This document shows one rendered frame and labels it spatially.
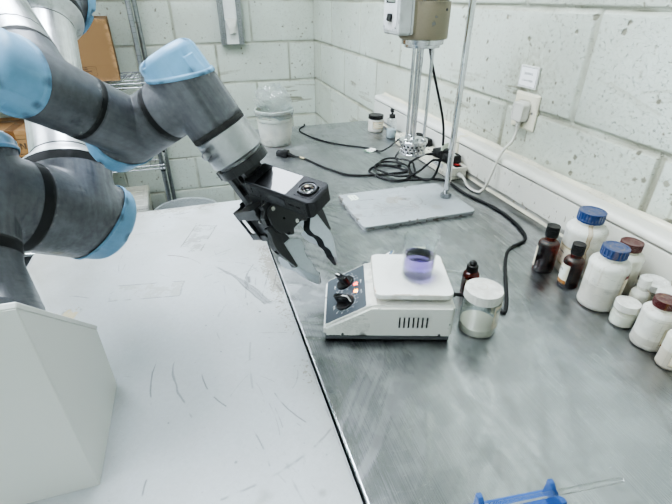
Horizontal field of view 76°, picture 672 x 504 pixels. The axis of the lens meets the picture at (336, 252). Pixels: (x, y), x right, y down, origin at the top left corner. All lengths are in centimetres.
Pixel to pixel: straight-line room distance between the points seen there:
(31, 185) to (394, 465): 53
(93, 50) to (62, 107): 209
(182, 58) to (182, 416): 44
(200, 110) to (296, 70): 250
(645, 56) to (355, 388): 78
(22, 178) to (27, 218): 5
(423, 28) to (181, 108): 58
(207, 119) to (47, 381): 32
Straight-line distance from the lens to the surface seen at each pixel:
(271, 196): 57
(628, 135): 103
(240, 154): 57
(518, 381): 69
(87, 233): 66
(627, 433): 69
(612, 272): 84
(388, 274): 70
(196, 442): 60
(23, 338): 46
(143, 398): 67
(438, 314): 68
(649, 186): 101
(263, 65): 301
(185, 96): 57
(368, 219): 104
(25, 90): 54
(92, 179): 68
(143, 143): 61
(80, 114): 56
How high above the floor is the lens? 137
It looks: 31 degrees down
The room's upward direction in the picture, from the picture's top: straight up
